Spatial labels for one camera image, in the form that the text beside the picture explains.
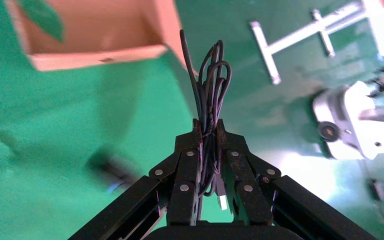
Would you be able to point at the white metal stand base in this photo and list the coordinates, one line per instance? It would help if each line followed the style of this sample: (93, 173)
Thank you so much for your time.
(311, 30)

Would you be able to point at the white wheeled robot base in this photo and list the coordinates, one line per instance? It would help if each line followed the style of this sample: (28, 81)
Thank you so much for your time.
(361, 126)

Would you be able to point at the green table cloth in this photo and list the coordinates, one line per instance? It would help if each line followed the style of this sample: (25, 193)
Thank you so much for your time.
(62, 116)

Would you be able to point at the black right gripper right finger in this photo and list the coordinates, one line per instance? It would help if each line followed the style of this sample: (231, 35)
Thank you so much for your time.
(241, 172)

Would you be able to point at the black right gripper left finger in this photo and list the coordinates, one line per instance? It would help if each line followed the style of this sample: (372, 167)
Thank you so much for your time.
(185, 172)

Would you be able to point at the open cardboard box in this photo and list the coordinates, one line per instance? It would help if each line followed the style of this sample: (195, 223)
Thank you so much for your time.
(96, 26)

